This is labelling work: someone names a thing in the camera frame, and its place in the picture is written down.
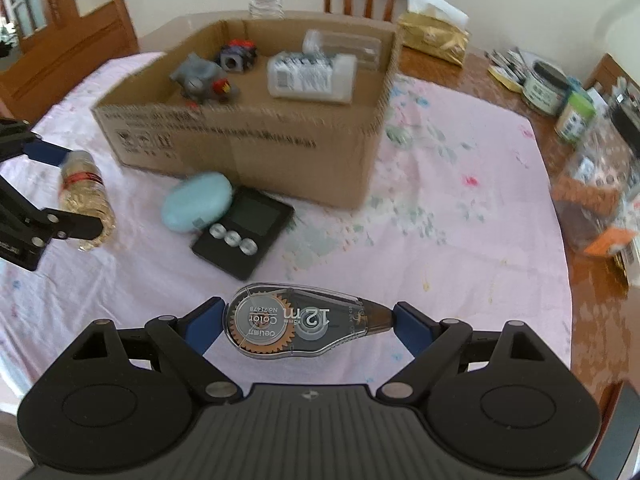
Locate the wooden glazed door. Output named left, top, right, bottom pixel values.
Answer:
left=0, top=0, right=81, bottom=54

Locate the clear snack bag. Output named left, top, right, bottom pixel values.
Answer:
left=550, top=105, right=640, bottom=257

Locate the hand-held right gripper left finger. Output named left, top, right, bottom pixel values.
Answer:
left=70, top=296, right=240, bottom=405

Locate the pink floral tablecloth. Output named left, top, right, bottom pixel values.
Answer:
left=0, top=52, right=574, bottom=411

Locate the cardboard box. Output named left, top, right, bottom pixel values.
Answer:
left=91, top=19, right=404, bottom=211

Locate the green white box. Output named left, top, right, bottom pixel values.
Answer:
left=266, top=51, right=359, bottom=106

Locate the orange white box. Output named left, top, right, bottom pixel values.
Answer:
left=582, top=225, right=640, bottom=262

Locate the black digital scale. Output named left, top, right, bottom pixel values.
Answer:
left=190, top=186, right=296, bottom=282

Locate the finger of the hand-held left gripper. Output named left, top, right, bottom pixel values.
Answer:
left=0, top=175, right=104, bottom=247
left=0, top=119, right=76, bottom=167

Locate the small white box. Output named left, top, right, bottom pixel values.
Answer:
left=612, top=241, right=640, bottom=287

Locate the gold tissue pack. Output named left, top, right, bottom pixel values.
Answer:
left=397, top=0, right=472, bottom=67

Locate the dark lidded glass jar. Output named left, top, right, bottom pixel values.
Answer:
left=522, top=59, right=571, bottom=117

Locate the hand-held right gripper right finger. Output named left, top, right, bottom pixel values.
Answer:
left=376, top=302, right=548, bottom=405

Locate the small bottle with gold contents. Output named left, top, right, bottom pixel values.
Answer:
left=59, top=150, right=117, bottom=252

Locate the light blue case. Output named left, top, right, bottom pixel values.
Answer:
left=161, top=172, right=234, bottom=234

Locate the grey toy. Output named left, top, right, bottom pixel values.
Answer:
left=169, top=56, right=241, bottom=106

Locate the pile of papers and pens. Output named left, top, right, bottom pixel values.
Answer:
left=485, top=49, right=536, bottom=94

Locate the green lidded jar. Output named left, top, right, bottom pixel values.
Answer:
left=555, top=91, right=599, bottom=144

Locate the correction tape dispenser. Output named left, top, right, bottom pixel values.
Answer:
left=223, top=282, right=399, bottom=360

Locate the clear plastic jar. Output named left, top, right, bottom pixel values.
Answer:
left=302, top=29, right=384, bottom=74

